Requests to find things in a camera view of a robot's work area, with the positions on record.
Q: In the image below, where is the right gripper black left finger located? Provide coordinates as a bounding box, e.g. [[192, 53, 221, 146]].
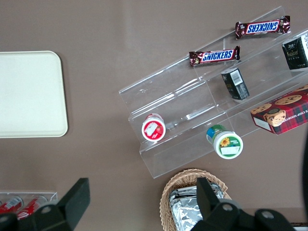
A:
[[31, 177, 91, 231]]

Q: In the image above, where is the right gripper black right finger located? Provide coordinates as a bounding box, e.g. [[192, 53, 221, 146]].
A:
[[192, 177, 244, 231]]

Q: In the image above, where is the light wicker oval basket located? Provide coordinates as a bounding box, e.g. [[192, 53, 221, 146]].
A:
[[159, 168, 233, 231]]

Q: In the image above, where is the cream plastic tray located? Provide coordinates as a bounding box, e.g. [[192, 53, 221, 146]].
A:
[[0, 50, 69, 138]]

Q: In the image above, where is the clear acrylic bottle rack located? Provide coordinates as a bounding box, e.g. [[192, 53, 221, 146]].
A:
[[0, 191, 58, 217]]

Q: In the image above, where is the foil wrapped pack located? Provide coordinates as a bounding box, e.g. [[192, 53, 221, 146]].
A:
[[167, 189, 180, 217], [169, 184, 228, 231]]

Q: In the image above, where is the green lid sunflower cup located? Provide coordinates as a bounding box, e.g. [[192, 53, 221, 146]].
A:
[[205, 124, 244, 160]]

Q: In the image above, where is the red lid strawberry cup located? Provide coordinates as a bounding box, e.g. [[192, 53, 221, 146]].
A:
[[141, 114, 167, 142]]

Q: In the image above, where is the clear acrylic stepped display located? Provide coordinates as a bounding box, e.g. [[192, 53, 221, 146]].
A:
[[118, 6, 308, 179]]

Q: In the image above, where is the red tartan cookie box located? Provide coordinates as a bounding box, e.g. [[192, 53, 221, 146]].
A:
[[250, 84, 308, 135]]

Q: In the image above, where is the small black barcode carton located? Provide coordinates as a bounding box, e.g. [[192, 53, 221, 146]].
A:
[[220, 67, 250, 101]]

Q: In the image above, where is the Snickers bar brown wrapper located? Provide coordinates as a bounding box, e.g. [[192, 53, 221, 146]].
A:
[[188, 45, 241, 67], [235, 15, 291, 40]]

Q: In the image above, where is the small black gold-print carton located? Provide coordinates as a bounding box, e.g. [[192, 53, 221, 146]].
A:
[[282, 33, 308, 71]]

